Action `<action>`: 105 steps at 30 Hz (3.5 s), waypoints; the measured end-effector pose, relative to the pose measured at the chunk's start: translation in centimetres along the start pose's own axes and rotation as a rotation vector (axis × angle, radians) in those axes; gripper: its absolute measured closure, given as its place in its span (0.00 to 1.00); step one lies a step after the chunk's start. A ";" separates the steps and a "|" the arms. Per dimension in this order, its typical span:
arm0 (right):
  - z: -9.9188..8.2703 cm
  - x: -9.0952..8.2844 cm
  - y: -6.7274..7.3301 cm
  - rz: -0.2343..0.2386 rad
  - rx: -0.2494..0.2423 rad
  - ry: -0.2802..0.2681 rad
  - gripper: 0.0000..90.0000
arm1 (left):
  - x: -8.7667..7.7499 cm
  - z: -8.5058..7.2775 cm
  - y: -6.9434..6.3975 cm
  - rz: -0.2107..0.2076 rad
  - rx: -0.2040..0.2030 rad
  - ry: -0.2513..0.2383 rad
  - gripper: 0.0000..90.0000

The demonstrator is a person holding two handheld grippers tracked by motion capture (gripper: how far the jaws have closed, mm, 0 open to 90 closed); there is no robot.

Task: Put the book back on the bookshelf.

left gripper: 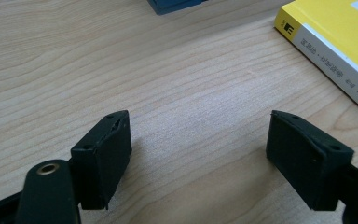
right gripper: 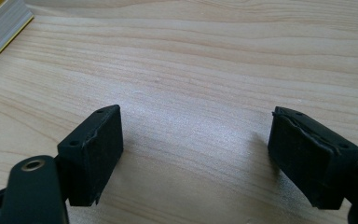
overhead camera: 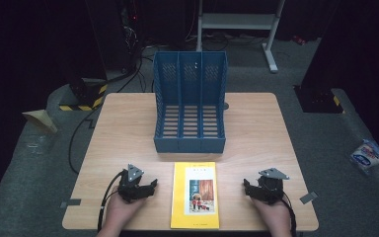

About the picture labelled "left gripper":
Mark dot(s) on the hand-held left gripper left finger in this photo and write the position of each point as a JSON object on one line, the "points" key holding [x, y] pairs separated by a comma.
{"points": [[102, 168]]}

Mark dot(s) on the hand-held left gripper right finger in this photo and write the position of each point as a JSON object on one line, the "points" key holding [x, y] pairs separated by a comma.
{"points": [[304, 161]]}

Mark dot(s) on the yellow book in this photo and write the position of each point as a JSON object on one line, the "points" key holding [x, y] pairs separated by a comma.
{"points": [[332, 28]]}

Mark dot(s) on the blue file rack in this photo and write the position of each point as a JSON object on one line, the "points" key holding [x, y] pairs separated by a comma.
{"points": [[174, 5]]}

